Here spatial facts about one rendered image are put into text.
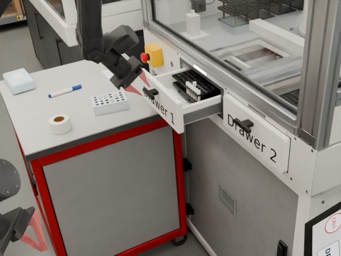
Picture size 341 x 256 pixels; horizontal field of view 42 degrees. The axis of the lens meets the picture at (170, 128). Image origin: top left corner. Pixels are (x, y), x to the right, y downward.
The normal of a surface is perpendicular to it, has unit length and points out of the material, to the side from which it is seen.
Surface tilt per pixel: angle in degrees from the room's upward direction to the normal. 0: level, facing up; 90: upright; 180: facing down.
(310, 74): 90
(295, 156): 90
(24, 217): 63
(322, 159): 90
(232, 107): 90
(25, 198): 0
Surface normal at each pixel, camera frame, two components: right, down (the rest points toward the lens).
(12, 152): -0.07, -0.84
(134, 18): 0.45, 0.46
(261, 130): -0.89, 0.29
